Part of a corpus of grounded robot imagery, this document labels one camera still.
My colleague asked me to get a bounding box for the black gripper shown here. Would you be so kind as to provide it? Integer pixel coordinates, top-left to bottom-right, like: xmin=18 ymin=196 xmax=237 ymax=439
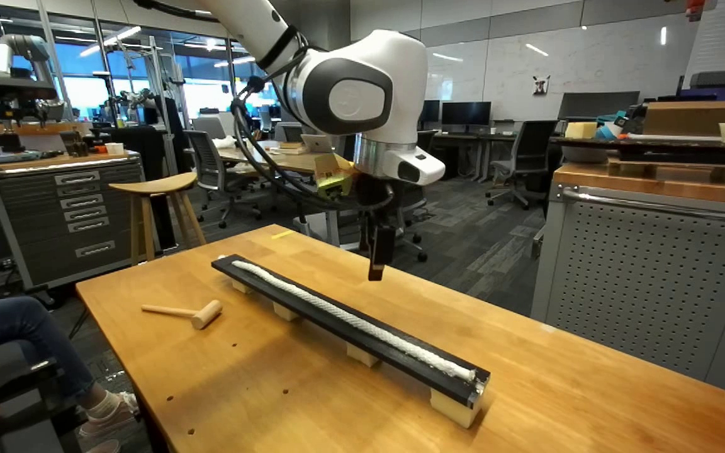
xmin=352 ymin=171 xmax=400 ymax=285

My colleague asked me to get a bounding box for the teal object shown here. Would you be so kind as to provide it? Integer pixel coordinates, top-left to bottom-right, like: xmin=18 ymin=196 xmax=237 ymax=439
xmin=595 ymin=111 xmax=634 ymax=142

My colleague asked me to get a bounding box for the grey mesh office chair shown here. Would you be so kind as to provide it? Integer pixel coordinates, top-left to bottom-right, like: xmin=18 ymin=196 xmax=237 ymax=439
xmin=324 ymin=183 xmax=427 ymax=265

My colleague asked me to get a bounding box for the wooden office desk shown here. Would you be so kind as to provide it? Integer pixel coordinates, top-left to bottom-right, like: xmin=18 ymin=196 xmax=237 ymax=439
xmin=213 ymin=135 xmax=357 ymax=183

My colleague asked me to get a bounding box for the black computer monitor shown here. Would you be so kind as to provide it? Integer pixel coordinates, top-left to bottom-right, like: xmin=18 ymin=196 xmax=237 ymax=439
xmin=441 ymin=99 xmax=494 ymax=129
xmin=417 ymin=99 xmax=444 ymax=129

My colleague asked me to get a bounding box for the black office chair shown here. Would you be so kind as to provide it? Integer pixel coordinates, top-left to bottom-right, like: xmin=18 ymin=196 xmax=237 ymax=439
xmin=485 ymin=118 xmax=560 ymax=211

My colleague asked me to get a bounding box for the small wooden mallet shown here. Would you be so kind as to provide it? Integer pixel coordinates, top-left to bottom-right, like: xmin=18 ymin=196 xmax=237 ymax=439
xmin=139 ymin=298 xmax=224 ymax=332

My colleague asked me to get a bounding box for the silver-armed office chair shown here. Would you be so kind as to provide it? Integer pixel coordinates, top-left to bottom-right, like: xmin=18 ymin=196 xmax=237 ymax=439
xmin=184 ymin=129 xmax=252 ymax=228

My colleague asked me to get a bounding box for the wooden stool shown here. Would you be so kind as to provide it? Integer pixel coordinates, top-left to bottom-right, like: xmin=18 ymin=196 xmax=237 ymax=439
xmin=108 ymin=168 xmax=207 ymax=261

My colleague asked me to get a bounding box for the grey monitor back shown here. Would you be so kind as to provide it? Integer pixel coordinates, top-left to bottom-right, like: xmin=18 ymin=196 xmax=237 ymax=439
xmin=557 ymin=88 xmax=645 ymax=124

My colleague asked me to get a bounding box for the grey perforated wood-top cabinet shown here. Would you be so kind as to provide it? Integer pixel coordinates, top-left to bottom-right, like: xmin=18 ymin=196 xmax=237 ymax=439
xmin=531 ymin=162 xmax=725 ymax=392

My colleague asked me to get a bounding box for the grey drawer cabinet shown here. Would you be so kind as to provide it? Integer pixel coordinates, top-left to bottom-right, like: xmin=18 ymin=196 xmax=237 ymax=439
xmin=0 ymin=148 xmax=148 ymax=293

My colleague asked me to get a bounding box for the light sneaker shoe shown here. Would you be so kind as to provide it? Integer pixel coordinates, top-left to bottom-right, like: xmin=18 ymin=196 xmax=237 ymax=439
xmin=72 ymin=388 xmax=143 ymax=451

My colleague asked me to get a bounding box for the brown wooden box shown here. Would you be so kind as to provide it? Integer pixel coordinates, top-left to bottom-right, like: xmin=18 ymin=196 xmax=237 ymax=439
xmin=641 ymin=99 xmax=725 ymax=139

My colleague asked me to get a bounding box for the dark grey box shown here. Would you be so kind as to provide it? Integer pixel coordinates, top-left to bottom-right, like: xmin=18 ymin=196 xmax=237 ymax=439
xmin=678 ymin=69 xmax=725 ymax=103

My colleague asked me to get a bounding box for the person's leg in jeans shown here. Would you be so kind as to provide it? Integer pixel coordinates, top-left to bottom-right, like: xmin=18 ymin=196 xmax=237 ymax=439
xmin=0 ymin=294 xmax=96 ymax=410

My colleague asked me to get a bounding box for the metal shelving rack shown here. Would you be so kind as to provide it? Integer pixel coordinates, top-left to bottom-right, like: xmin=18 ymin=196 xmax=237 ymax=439
xmin=0 ymin=0 xmax=71 ymax=157

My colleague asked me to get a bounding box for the grey seat cushion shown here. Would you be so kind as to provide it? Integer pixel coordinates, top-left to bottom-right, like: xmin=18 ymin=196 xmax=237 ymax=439
xmin=0 ymin=337 xmax=71 ymax=453

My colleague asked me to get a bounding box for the long black rail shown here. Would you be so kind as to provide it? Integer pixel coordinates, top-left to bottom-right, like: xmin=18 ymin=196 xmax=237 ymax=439
xmin=208 ymin=251 xmax=494 ymax=410

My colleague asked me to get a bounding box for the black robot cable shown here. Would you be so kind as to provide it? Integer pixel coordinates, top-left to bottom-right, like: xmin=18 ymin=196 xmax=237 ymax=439
xmin=229 ymin=76 xmax=334 ymax=207

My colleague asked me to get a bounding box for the wall whiteboard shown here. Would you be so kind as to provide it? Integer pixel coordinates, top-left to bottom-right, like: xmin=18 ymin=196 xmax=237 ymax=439
xmin=422 ymin=20 xmax=694 ymax=124

